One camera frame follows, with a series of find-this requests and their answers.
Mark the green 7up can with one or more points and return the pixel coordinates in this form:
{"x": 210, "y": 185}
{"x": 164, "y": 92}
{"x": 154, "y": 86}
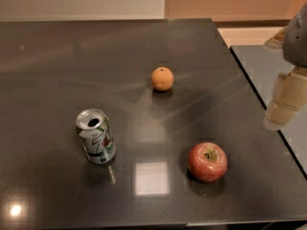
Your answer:
{"x": 93, "y": 129}

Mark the red apple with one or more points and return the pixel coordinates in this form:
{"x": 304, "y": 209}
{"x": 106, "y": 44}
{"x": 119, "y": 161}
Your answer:
{"x": 207, "y": 162}

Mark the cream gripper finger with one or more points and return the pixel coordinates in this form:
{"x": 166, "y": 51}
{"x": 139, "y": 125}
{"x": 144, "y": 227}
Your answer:
{"x": 289, "y": 95}
{"x": 276, "y": 41}

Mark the orange fruit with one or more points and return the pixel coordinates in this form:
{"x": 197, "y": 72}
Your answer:
{"x": 162, "y": 79}

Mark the dark side table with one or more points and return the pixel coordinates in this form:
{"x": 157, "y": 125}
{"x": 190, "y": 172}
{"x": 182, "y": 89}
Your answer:
{"x": 262, "y": 67}

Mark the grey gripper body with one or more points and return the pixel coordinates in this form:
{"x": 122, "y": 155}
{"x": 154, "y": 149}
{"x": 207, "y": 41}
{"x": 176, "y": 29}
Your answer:
{"x": 296, "y": 43}

